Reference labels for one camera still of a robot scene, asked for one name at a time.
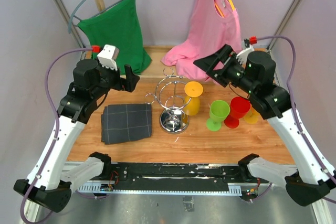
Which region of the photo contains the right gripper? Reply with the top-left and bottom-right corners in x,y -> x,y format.
194,44 -> 256,94

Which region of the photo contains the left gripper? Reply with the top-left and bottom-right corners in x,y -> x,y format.
91,57 -> 140,99

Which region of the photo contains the yellow wine glass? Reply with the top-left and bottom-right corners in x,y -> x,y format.
184,81 -> 203,116
243,106 -> 260,124

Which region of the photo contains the green wine glass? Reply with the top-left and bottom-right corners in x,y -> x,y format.
206,100 -> 230,132

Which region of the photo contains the red wine glass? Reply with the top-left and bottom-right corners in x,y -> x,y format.
224,97 -> 251,129

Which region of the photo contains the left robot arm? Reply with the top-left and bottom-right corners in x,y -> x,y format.
14,59 -> 140,212

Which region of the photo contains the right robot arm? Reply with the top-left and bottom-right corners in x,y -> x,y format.
193,45 -> 335,206

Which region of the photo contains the chrome wine glass rack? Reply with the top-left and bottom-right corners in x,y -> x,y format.
144,67 -> 191,134

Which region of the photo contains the pink t-shirt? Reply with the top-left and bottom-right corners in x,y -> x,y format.
161,0 -> 242,82

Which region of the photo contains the dark grey checked cloth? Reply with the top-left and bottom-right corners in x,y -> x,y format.
101,103 -> 152,145

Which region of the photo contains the green t-shirt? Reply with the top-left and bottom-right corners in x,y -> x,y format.
78,0 -> 152,74

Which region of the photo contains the grey clothes hanger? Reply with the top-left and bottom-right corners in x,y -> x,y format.
68,0 -> 143,34

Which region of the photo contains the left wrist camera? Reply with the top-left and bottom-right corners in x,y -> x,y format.
97,45 -> 119,71

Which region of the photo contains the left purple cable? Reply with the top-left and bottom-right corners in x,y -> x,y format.
19,45 -> 102,224

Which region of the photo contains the purple cable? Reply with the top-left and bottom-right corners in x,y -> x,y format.
249,35 -> 336,204
19,45 -> 102,224

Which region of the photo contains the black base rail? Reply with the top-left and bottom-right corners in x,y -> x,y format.
81,162 -> 263,192

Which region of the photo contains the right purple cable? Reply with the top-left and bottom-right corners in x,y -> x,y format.
249,35 -> 336,204

